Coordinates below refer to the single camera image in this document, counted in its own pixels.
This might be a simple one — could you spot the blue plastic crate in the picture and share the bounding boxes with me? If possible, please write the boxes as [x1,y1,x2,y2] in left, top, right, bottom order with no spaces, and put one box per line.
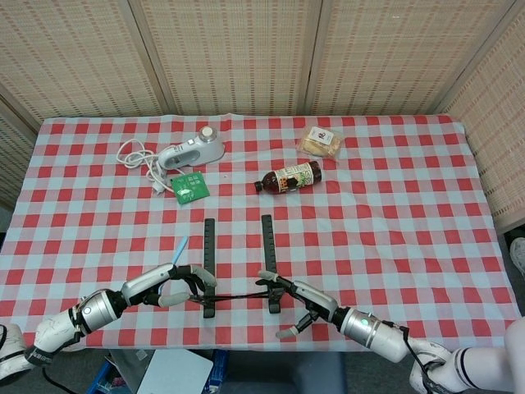
[92,348,229,394]

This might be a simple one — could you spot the white power cable with plug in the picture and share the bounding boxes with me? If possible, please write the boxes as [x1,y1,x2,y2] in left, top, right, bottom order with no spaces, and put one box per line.
[116,138,176,195]

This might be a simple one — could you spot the clear bag of cookies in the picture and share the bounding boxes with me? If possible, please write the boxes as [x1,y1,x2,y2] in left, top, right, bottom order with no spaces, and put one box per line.
[298,126,345,161]

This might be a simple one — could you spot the light blue toothbrush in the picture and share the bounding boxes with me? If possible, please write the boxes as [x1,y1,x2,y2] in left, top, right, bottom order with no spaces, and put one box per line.
[171,236,190,266]

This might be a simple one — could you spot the white flat board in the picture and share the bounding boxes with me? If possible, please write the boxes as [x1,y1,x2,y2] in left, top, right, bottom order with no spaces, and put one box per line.
[137,349,214,394]

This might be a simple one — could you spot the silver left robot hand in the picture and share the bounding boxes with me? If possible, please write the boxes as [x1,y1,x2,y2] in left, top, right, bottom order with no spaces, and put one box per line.
[121,263,218,308]

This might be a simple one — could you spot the green foil packet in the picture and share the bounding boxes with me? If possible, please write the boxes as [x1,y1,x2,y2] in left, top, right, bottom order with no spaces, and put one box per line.
[170,171,210,204]

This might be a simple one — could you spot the red white checkered tablecloth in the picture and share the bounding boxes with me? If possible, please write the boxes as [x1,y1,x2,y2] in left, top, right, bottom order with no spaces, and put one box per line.
[0,113,524,354]

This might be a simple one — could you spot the black folding stand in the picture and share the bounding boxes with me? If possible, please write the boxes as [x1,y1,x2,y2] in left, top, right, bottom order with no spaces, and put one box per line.
[203,214,284,320]

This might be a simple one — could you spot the white shoe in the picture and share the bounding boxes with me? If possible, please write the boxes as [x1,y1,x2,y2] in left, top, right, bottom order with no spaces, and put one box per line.
[510,237,525,280]

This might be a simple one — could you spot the woven bamboo folding screen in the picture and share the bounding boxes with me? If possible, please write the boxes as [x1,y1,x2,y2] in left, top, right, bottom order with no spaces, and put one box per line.
[0,0,525,235]

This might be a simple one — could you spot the white handheld garment steamer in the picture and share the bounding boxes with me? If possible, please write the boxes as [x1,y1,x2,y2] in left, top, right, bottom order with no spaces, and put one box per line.
[157,126,226,170]

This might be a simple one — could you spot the brown tea bottle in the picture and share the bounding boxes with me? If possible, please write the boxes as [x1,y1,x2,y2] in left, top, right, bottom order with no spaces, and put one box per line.
[253,160,324,195]

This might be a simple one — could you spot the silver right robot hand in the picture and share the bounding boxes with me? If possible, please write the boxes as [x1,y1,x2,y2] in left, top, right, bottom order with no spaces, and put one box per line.
[255,269,340,341]

